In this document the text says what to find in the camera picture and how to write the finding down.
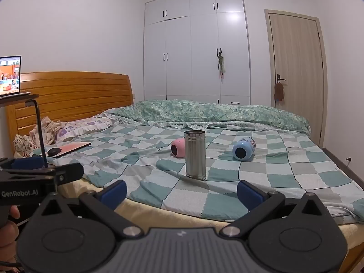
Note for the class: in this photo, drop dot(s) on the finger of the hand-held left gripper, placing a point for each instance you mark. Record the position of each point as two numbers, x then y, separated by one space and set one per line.
69 172
27 163

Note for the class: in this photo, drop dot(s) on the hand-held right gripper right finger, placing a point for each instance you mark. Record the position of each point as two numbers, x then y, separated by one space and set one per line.
250 195

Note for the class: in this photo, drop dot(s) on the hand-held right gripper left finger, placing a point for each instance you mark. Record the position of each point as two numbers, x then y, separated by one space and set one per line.
113 194

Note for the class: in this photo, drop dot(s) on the blue cup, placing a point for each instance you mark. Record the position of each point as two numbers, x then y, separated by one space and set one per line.
241 150

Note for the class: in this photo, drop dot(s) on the pink cup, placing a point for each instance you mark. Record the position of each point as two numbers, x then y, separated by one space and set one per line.
177 148

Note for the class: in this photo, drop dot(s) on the stainless steel cup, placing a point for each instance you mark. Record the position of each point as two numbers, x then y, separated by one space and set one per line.
195 156

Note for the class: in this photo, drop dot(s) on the person's left hand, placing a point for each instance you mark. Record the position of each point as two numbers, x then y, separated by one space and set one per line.
8 236

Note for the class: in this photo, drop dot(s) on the pink mouse pad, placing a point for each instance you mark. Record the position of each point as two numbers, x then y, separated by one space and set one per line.
73 147

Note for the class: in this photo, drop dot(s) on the black computer mouse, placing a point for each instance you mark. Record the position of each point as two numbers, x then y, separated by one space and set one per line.
54 151

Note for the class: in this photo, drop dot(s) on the black overbed table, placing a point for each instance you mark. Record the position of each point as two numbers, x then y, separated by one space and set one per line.
41 136

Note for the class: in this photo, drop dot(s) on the crumpled floral cloth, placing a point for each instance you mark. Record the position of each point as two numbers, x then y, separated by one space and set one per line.
45 130

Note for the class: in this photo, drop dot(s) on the purple floral pillow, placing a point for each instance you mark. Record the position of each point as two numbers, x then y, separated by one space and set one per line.
82 126

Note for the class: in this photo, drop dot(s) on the green checked bedsheet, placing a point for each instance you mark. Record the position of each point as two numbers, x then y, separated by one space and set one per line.
284 162

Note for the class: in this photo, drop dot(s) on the yellow mattress pad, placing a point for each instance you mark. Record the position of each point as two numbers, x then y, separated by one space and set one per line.
159 213

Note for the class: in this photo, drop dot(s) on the wooden headboard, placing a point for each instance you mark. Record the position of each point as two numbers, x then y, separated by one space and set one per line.
79 96

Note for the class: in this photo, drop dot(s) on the open laptop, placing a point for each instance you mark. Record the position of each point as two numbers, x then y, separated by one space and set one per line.
10 75

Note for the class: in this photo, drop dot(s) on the green floral duvet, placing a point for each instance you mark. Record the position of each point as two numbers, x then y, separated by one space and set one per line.
213 113

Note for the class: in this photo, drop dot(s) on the brown hanging plush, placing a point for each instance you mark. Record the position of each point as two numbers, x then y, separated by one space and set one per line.
279 91

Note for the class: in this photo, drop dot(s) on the beige door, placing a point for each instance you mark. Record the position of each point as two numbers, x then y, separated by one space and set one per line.
295 76

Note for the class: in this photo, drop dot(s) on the hanging tassel ornament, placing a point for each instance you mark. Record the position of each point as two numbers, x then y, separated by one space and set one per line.
221 65

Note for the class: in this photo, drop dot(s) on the white wardrobe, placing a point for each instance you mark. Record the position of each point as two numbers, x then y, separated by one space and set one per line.
196 51

